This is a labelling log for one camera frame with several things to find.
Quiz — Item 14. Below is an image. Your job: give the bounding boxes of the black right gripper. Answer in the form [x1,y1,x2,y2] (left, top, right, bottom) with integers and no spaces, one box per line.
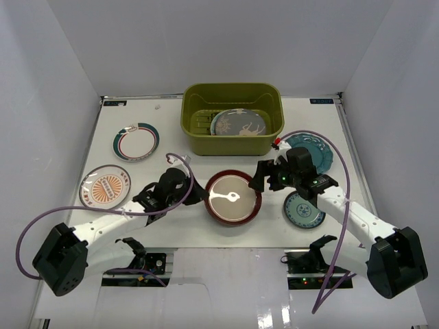
[248,158,300,193]

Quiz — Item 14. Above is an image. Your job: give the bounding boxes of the dark red rimmed plate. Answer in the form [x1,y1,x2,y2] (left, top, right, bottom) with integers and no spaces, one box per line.
[204,169,262,226]

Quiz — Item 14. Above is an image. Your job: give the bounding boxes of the grey reindeer plate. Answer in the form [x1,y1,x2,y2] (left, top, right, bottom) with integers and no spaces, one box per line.
[215,108,267,136]

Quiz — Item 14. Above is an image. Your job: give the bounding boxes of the red teal floral plate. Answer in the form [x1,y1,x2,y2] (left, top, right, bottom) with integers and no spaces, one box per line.
[210,113,221,136]

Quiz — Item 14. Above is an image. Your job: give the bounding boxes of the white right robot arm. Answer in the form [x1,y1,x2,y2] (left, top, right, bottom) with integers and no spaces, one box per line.
[249,143,428,299]

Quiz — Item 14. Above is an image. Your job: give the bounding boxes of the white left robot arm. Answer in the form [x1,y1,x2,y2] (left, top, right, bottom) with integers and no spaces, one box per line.
[32,168,209,296]

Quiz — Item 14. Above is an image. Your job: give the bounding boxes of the olive green plastic bin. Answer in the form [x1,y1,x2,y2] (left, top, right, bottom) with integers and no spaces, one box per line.
[180,83,285,156]

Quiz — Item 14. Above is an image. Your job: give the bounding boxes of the small blue white plate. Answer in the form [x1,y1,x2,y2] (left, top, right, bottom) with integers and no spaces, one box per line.
[283,191,326,230]

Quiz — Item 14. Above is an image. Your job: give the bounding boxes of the teal scalloped plate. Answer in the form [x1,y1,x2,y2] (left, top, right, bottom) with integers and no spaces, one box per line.
[285,133,333,175]

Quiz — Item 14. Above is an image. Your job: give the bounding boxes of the white plate teal rim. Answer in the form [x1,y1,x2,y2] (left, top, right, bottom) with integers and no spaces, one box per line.
[112,123,160,162]

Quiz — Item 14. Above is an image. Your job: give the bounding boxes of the right blue table label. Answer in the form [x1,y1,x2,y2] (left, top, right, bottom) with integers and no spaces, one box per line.
[309,98,334,104]

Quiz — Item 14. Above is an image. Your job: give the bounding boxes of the blue table label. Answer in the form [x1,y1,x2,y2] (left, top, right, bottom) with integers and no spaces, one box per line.
[309,98,334,104]
[103,100,127,106]

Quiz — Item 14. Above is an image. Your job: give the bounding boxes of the orange sunburst plate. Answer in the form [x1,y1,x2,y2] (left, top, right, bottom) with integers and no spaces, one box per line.
[79,164,132,210]

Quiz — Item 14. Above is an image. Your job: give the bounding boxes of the left blue table label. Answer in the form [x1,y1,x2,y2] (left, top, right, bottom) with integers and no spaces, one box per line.
[103,100,127,106]

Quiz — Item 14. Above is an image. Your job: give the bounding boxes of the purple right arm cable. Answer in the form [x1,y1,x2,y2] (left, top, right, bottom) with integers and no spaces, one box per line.
[274,129,357,315]

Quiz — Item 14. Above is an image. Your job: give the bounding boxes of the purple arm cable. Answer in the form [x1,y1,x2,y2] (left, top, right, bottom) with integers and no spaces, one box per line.
[274,129,357,315]
[16,153,195,288]

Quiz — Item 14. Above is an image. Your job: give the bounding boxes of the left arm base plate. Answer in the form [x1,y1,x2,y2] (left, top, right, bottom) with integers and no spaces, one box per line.
[101,252,174,288]

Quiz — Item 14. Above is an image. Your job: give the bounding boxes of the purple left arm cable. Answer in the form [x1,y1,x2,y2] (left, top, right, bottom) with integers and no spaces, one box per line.
[16,153,195,288]

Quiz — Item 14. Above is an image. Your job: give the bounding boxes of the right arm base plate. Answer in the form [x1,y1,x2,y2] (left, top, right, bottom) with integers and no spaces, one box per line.
[280,249,353,291]

